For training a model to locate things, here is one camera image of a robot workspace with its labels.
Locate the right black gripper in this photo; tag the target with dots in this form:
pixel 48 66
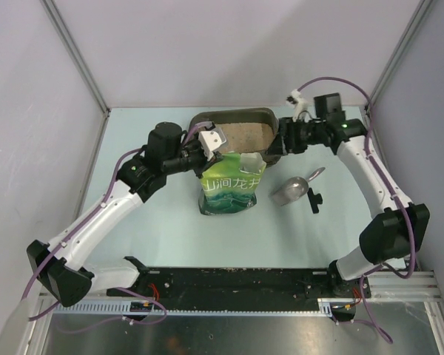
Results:
pixel 286 141

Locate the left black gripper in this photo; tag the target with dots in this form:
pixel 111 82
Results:
pixel 206 164

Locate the brown litter box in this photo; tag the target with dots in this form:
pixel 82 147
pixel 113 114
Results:
pixel 247 130

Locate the metal scoop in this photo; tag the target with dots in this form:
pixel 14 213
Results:
pixel 294 188

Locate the green litter bag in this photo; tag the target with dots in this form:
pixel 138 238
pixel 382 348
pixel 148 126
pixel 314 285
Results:
pixel 228 187

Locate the black bag clip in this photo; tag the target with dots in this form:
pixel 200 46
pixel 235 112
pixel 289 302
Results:
pixel 315 200

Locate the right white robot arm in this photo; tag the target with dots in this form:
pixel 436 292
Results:
pixel 397 226

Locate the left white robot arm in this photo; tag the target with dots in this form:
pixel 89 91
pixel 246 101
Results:
pixel 60 265

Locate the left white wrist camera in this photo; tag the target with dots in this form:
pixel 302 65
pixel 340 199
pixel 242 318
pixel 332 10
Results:
pixel 212 141

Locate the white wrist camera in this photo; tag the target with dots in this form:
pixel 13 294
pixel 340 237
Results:
pixel 212 141
pixel 300 106

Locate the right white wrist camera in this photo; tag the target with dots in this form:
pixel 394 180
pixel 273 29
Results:
pixel 300 106

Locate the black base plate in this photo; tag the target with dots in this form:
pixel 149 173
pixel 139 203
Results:
pixel 248 289

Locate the aluminium frame rail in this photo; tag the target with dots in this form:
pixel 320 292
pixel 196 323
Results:
pixel 422 286

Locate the grey cable duct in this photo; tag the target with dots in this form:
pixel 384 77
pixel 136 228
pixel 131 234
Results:
pixel 128 307

